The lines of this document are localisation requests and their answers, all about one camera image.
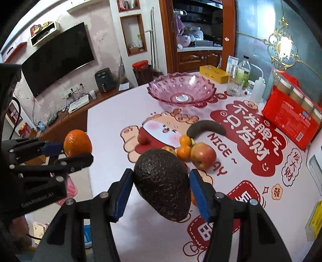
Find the red apple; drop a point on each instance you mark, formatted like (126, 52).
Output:
(203, 156)

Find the white blue carton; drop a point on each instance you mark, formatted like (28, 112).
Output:
(232, 61)

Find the white router box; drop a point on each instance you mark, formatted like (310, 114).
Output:
(76, 105)

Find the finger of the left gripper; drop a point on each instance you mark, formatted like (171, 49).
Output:
(68, 163)
(50, 149)

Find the white squeeze bottle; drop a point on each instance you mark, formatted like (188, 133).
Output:
(258, 90)

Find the small tangerine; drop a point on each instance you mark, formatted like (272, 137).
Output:
(184, 152)
(185, 140)

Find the dark avocado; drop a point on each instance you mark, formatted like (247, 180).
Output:
(161, 179)

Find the clear plastic bottle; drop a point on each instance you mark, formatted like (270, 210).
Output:
(243, 71)

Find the white wall shelf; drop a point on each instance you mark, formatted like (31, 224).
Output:
(45, 34)

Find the red snack package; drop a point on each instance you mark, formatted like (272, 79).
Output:
(290, 110)

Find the red lid jar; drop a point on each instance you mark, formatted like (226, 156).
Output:
(143, 72)

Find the dark green air fryer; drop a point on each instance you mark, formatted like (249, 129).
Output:
(105, 80)

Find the black television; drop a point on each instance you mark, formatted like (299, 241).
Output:
(63, 54)

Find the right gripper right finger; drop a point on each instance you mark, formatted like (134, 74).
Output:
(218, 209)

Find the small glass jar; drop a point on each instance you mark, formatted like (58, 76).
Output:
(249, 87)

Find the dark overripe banana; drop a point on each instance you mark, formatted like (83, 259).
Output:
(205, 126)

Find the yellow tin box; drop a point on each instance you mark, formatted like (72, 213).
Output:
(214, 73)

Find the pink glass fruit bowl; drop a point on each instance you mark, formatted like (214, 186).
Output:
(181, 89)

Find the white appliance at edge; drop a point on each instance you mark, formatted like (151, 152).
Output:
(314, 163)

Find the large orange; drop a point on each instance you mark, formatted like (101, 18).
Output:
(77, 142)

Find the drinking glass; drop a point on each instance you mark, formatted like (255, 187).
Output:
(235, 84)

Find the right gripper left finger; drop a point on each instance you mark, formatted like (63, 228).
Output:
(106, 208)

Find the yellow box at edge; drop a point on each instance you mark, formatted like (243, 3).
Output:
(313, 225)

